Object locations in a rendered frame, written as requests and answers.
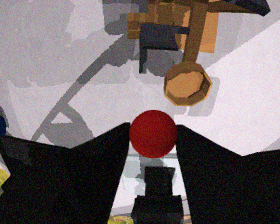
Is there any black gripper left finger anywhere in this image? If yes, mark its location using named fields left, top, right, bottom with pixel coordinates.
left=0, top=122, right=131, bottom=224

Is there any dark red ball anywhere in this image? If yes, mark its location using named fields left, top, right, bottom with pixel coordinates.
left=130, top=109, right=177, bottom=158

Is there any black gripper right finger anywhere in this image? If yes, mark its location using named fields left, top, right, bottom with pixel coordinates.
left=176, top=124, right=280, bottom=224

